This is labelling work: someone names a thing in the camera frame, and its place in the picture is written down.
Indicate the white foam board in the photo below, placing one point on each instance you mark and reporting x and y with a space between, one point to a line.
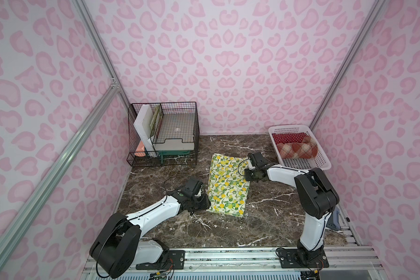
142 125

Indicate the white tray in basket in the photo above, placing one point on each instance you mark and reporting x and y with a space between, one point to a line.
176 133

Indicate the aluminium front rail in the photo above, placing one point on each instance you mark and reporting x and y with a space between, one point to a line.
262 263

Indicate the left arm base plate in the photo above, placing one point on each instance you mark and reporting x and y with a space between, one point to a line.
169 258

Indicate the green stand under tray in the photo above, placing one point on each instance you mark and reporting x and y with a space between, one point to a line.
165 155

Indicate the red plaid skirt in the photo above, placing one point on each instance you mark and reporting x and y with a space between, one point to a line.
308 149

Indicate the black wire basket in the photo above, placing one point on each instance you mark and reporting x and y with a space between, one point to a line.
181 107

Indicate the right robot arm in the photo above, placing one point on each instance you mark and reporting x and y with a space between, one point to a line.
317 196

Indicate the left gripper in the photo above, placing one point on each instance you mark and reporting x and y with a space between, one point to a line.
200 201

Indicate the white plastic basket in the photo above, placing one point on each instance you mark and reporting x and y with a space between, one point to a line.
320 161

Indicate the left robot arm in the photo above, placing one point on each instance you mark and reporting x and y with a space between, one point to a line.
119 245

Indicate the red polka dot skirt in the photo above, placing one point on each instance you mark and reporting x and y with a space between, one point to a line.
286 138

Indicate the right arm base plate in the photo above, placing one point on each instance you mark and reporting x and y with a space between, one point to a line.
301 258

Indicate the green book in basket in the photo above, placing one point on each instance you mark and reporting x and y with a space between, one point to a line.
156 121

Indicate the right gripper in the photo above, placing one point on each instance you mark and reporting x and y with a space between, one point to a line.
249 174

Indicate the green lemon print skirt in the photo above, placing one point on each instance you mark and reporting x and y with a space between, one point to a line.
227 187

